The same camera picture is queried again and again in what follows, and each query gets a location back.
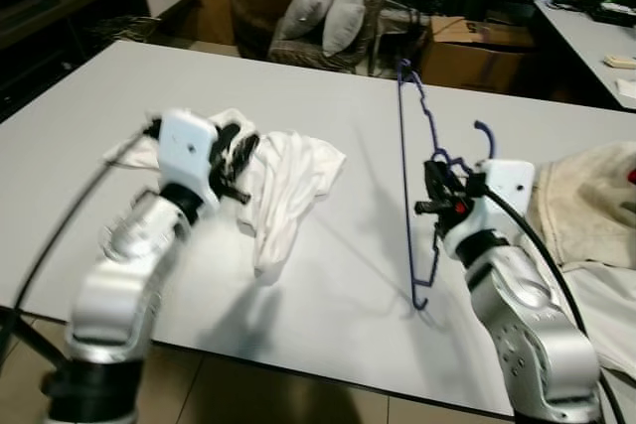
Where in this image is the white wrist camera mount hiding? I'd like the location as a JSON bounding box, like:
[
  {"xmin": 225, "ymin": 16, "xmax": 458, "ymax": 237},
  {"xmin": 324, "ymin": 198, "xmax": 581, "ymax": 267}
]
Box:
[
  {"xmin": 484, "ymin": 159, "xmax": 538, "ymax": 228},
  {"xmin": 157, "ymin": 109, "xmax": 222, "ymax": 197}
]

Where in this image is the black desk device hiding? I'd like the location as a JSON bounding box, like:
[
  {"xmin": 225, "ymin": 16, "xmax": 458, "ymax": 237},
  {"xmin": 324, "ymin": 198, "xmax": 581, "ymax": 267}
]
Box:
[{"xmin": 594, "ymin": 0, "xmax": 636, "ymax": 28}]

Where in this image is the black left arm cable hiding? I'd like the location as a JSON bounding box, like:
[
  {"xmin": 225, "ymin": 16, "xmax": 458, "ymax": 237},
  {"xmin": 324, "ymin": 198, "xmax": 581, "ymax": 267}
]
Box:
[{"xmin": 0, "ymin": 124, "xmax": 165, "ymax": 316}]

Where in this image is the dark wicker armchair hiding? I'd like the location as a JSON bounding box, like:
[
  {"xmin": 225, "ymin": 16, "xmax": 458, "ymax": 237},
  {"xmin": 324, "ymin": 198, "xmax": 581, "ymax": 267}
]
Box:
[{"xmin": 232, "ymin": 0, "xmax": 418, "ymax": 72}]

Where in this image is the white cotton top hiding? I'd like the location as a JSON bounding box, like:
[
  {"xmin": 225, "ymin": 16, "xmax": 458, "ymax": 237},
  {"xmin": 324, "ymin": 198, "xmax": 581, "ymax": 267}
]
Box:
[{"xmin": 104, "ymin": 108, "xmax": 348, "ymax": 286}]

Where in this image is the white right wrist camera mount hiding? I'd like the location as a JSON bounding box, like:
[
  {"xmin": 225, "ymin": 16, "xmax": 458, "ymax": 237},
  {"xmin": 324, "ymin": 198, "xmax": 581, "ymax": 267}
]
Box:
[{"xmin": 484, "ymin": 159, "xmax": 538, "ymax": 228}]

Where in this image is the dark TV console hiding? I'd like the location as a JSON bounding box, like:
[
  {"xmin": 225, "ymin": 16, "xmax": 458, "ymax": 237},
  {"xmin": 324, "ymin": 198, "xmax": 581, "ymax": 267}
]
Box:
[{"xmin": 0, "ymin": 0, "xmax": 145, "ymax": 122}]

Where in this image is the white crumpled garment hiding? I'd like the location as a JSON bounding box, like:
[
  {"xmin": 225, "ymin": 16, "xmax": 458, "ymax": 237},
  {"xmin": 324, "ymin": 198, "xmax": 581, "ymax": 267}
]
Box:
[{"xmin": 552, "ymin": 263, "xmax": 636, "ymax": 385}]

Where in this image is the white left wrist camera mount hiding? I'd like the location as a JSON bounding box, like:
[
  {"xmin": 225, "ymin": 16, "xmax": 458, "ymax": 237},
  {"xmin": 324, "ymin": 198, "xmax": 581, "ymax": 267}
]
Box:
[{"xmin": 157, "ymin": 109, "xmax": 222, "ymax": 197}]

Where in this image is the white remote control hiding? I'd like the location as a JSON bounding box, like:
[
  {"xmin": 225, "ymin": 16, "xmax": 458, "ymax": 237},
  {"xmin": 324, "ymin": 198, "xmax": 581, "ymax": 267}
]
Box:
[{"xmin": 602, "ymin": 54, "xmax": 636, "ymax": 71}]

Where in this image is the blue plastic hanger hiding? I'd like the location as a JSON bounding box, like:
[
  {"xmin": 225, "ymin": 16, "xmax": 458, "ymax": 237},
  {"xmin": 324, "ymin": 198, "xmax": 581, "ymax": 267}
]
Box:
[{"xmin": 396, "ymin": 59, "xmax": 498, "ymax": 311}]

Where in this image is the beige crumpled garment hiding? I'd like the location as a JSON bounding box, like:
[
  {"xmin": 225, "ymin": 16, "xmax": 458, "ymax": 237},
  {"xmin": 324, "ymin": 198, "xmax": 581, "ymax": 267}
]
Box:
[{"xmin": 525, "ymin": 141, "xmax": 636, "ymax": 271}]

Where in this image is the grey cushion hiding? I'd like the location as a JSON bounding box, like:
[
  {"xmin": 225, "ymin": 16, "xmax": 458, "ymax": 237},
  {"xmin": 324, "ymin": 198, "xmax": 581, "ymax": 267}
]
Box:
[
  {"xmin": 281, "ymin": 0, "xmax": 337, "ymax": 40},
  {"xmin": 321, "ymin": 0, "xmax": 367, "ymax": 56}
]

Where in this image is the white table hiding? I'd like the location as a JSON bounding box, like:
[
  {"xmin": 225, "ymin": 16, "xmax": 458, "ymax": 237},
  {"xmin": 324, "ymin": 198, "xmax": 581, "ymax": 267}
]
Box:
[{"xmin": 0, "ymin": 40, "xmax": 636, "ymax": 420}]

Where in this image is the wide cardboard box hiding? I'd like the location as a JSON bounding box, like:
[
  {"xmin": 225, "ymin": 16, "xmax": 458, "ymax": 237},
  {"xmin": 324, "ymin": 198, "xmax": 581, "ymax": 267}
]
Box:
[{"xmin": 419, "ymin": 15, "xmax": 536, "ymax": 95}]

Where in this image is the grey desk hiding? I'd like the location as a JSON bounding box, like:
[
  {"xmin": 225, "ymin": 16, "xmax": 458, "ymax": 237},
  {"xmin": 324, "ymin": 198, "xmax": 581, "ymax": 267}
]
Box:
[{"xmin": 494, "ymin": 0, "xmax": 636, "ymax": 112}]

